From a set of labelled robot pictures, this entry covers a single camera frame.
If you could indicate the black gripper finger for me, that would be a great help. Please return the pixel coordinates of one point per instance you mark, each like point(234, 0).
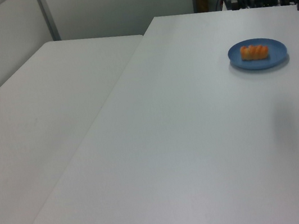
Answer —
point(229, 4)
point(236, 3)

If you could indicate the orange twisted bread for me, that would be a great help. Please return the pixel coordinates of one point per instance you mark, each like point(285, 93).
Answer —
point(253, 52)

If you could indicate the blue round plate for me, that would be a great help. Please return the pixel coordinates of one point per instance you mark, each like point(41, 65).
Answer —
point(274, 56)

